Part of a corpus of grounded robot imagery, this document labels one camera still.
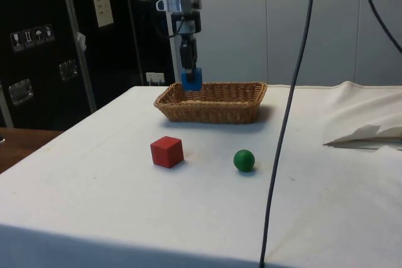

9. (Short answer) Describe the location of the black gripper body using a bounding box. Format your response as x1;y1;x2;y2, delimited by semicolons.
175;11;203;36

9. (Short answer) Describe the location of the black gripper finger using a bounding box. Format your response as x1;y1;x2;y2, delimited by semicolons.
179;34;193;82
190;36;199;68

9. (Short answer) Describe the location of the blue cube block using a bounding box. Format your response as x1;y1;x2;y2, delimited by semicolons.
181;66;204;92

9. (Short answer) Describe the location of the wicker basket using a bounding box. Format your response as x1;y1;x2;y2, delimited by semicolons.
153;81;269;125

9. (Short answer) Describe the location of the pale locker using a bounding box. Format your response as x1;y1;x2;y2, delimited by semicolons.
169;0;267;87

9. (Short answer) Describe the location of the red cube block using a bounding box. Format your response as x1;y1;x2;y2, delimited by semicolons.
149;136;185;169

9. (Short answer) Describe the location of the green ball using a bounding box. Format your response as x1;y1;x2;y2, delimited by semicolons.
233;149;256;173

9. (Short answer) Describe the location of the black cabinet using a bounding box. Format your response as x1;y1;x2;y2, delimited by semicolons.
0;0;177;131

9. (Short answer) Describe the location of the white wall socket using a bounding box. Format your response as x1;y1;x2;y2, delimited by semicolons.
145;72;165;85

